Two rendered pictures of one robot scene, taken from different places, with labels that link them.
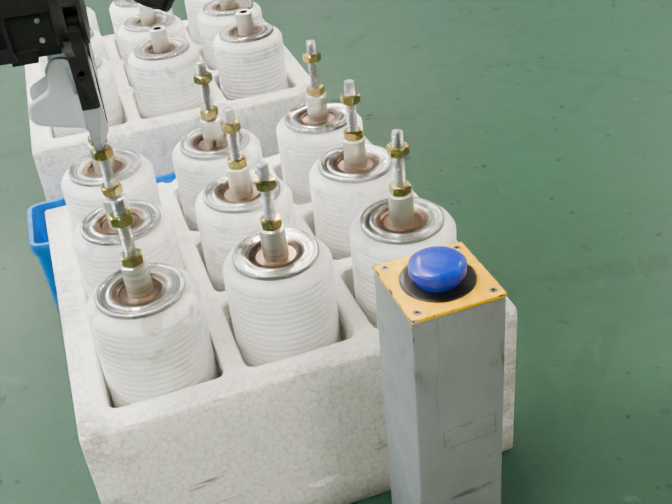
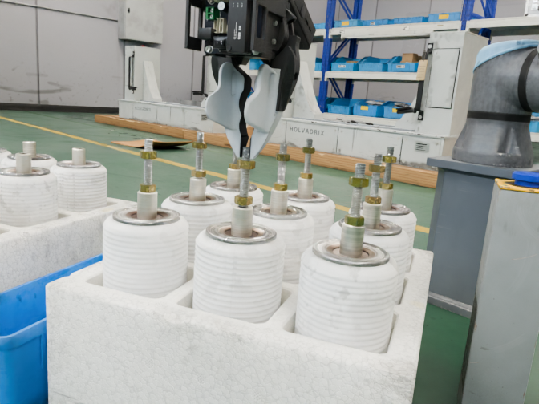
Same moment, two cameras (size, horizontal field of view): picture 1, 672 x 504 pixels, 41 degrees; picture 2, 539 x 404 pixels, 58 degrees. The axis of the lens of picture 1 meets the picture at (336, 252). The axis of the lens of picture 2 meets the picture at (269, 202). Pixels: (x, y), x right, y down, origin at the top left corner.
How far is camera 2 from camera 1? 0.77 m
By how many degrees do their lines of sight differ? 54
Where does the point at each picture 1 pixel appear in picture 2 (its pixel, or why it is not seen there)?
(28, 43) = (267, 41)
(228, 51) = (79, 174)
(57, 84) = (264, 86)
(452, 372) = not seen: outside the picture
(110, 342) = (376, 289)
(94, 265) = (258, 263)
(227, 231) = (300, 232)
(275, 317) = (402, 262)
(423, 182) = not seen: hidden behind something
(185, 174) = (199, 219)
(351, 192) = (326, 207)
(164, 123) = (50, 227)
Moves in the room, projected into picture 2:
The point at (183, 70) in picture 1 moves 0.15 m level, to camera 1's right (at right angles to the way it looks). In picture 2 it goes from (54, 185) to (131, 177)
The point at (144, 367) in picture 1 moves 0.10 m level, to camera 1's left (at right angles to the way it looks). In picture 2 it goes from (390, 309) to (339, 347)
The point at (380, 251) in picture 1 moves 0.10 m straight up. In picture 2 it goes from (402, 220) to (411, 146)
